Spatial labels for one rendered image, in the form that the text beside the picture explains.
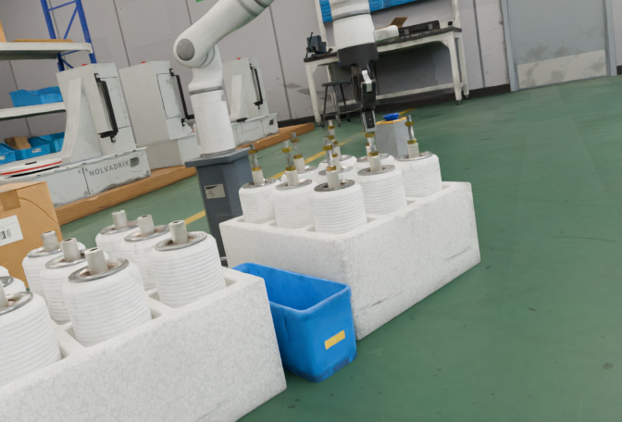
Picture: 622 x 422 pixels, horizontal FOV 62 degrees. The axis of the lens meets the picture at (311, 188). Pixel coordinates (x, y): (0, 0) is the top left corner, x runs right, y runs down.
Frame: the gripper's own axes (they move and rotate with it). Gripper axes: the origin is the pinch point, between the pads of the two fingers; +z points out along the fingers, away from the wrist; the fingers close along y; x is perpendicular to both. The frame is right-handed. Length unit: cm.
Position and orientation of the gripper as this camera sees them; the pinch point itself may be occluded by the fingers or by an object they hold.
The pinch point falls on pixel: (368, 120)
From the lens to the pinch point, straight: 101.4
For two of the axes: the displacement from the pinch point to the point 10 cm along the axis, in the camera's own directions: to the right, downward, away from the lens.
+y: 0.9, 1.8, -9.8
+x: 9.8, -2.0, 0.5
